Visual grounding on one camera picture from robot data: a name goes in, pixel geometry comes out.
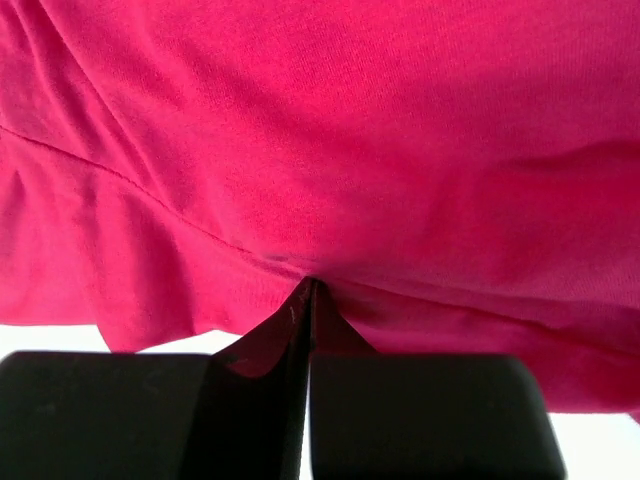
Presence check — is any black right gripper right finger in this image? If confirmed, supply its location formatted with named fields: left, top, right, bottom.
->
left=309, top=283, right=566, bottom=479

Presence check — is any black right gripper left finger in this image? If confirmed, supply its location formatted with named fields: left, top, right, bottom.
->
left=1, top=279, right=314, bottom=479

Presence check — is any magenta t shirt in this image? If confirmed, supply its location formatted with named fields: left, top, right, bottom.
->
left=1, top=1, right=639, bottom=415

